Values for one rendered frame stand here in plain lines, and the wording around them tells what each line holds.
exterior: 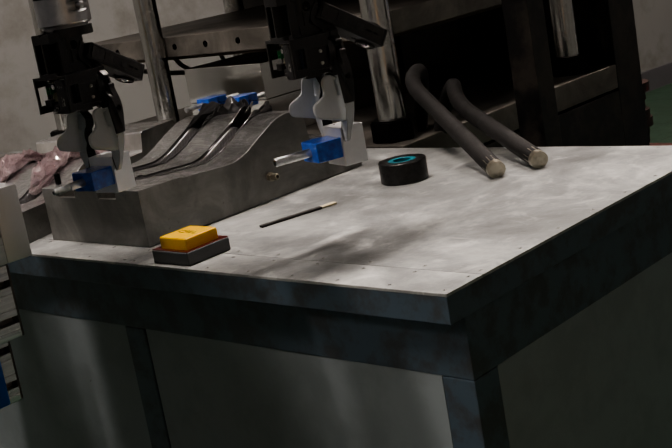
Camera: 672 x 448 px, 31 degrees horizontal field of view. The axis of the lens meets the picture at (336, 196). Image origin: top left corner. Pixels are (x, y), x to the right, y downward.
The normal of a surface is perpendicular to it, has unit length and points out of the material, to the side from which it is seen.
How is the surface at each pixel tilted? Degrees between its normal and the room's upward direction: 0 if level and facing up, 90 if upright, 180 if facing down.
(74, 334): 90
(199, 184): 90
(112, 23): 90
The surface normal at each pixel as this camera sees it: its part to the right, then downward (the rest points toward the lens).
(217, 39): -0.66, 0.27
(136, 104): 0.67, 0.04
